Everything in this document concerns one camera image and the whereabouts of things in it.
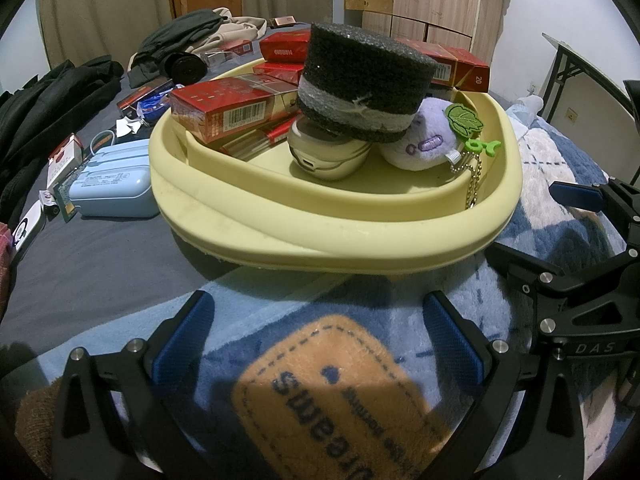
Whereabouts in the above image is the beige curtain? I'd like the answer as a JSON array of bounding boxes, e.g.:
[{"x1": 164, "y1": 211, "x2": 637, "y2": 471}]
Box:
[{"x1": 37, "y1": 0, "x2": 346, "y2": 71}]

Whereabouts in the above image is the pile of red cigarette boxes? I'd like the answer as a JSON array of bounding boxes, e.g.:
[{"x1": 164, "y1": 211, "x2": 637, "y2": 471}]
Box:
[{"x1": 169, "y1": 30, "x2": 491, "y2": 162}]

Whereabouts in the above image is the white tissue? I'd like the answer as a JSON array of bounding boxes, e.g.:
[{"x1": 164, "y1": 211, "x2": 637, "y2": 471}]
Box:
[{"x1": 505, "y1": 94, "x2": 545, "y2": 138}]

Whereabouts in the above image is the purple plush keychain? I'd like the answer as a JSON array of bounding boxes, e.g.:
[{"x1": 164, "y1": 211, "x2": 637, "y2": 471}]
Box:
[{"x1": 377, "y1": 97, "x2": 503, "y2": 211}]

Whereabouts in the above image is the light blue power bank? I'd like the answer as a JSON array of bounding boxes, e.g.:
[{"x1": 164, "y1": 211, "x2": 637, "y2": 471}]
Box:
[{"x1": 67, "y1": 130, "x2": 153, "y2": 219}]

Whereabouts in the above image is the dark green cloth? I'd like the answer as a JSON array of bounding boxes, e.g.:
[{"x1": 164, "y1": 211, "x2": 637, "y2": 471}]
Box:
[{"x1": 127, "y1": 7, "x2": 226, "y2": 88}]

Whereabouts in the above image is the blue white checked blanket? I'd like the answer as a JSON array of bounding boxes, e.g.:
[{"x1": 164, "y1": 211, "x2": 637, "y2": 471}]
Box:
[{"x1": 0, "y1": 110, "x2": 633, "y2": 480}]

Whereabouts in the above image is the beige cloth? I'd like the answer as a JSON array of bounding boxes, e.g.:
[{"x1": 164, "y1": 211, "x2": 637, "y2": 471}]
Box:
[{"x1": 130, "y1": 6, "x2": 271, "y2": 68}]

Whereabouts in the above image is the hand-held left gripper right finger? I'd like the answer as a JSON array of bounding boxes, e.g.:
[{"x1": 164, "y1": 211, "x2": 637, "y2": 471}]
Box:
[{"x1": 422, "y1": 290, "x2": 588, "y2": 480}]

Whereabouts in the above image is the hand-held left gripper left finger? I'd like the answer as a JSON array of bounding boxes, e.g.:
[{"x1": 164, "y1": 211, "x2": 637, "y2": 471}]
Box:
[{"x1": 50, "y1": 290, "x2": 217, "y2": 480}]

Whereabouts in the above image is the black round object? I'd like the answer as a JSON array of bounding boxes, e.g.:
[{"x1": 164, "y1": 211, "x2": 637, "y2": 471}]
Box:
[{"x1": 162, "y1": 51, "x2": 207, "y2": 84}]

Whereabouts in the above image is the white red small box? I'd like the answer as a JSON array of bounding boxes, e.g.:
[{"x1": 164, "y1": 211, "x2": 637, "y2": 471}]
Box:
[{"x1": 47, "y1": 134, "x2": 83, "y2": 188}]

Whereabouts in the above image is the black folding table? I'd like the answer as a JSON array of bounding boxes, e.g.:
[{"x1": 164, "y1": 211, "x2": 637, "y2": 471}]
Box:
[{"x1": 541, "y1": 32, "x2": 640, "y2": 136}]

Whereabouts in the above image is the beige round case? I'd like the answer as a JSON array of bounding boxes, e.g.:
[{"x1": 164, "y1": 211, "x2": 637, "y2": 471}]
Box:
[{"x1": 287, "y1": 120, "x2": 373, "y2": 182}]

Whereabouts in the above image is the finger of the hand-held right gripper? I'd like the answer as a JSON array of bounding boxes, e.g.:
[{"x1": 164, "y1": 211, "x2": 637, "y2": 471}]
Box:
[
  {"x1": 547, "y1": 177, "x2": 640, "y2": 242},
  {"x1": 486, "y1": 242, "x2": 640, "y2": 307}
]

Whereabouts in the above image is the small red packet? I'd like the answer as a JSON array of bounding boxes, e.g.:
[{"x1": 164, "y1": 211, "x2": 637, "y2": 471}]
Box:
[{"x1": 116, "y1": 84, "x2": 173, "y2": 113}]

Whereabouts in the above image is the yellow plastic tray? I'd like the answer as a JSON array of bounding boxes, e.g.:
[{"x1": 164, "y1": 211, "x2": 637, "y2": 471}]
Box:
[{"x1": 148, "y1": 57, "x2": 524, "y2": 275}]

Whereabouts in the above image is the large black foam cylinder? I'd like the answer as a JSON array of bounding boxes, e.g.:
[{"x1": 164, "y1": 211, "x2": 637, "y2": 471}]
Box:
[{"x1": 295, "y1": 21, "x2": 438, "y2": 143}]

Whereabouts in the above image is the black clothing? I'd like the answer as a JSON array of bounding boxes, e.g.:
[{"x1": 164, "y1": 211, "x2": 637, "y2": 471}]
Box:
[{"x1": 0, "y1": 57, "x2": 125, "y2": 201}]

